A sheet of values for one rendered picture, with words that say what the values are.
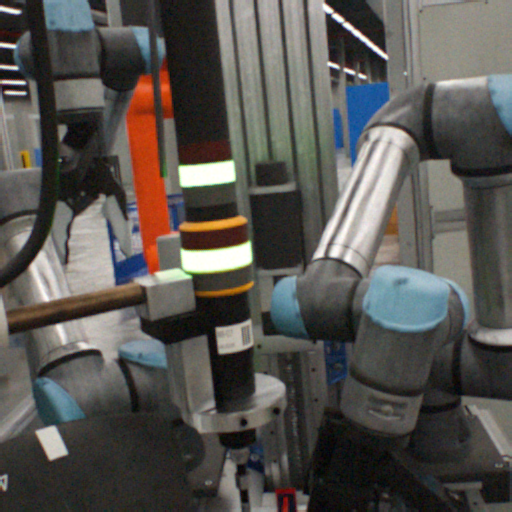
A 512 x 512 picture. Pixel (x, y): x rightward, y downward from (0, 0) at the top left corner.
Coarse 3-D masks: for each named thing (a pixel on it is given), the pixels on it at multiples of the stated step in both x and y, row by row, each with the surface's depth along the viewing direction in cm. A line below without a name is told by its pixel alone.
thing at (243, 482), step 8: (240, 464) 45; (240, 472) 45; (248, 472) 45; (240, 480) 45; (248, 480) 45; (240, 488) 45; (248, 488) 46; (240, 496) 45; (248, 496) 46; (248, 504) 46
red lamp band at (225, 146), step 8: (192, 144) 40; (200, 144) 40; (208, 144) 40; (216, 144) 40; (224, 144) 40; (184, 152) 40; (192, 152) 40; (200, 152) 40; (208, 152) 40; (216, 152) 40; (224, 152) 40; (184, 160) 40; (192, 160) 40; (200, 160) 40; (208, 160) 40; (216, 160) 40
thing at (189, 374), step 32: (160, 288) 39; (192, 288) 40; (160, 320) 39; (192, 320) 40; (192, 352) 41; (192, 384) 41; (256, 384) 45; (192, 416) 42; (224, 416) 41; (256, 416) 41
